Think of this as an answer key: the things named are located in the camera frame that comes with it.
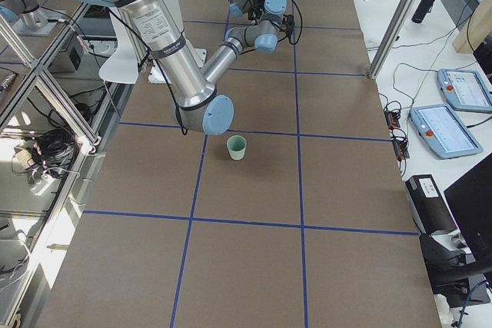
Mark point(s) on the green plastic cup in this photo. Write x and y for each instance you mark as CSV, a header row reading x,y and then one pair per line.
x,y
236,146

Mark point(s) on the black water bottle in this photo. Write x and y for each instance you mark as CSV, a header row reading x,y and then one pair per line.
x,y
423,8

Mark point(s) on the orange black electronics board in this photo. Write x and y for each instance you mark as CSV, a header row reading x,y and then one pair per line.
x,y
398,136

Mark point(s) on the near teach pendant tablet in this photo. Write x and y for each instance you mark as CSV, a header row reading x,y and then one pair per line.
x,y
444,132

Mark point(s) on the teach pendant tablet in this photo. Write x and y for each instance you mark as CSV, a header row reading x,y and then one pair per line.
x,y
444,132
464,90

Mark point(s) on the far teach pendant tablet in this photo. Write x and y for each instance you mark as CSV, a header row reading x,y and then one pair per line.
x,y
464,90

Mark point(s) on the black cardboard box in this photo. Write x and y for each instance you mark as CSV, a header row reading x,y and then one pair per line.
x,y
430,212

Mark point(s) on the black computer monitor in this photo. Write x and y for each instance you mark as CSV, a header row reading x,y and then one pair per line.
x,y
469,200

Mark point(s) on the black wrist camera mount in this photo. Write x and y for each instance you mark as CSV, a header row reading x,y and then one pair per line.
x,y
288,24

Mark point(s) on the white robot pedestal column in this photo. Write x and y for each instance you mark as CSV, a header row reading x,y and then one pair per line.
x,y
199,54

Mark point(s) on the aluminium frame post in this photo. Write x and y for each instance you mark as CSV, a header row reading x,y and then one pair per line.
x,y
389,38

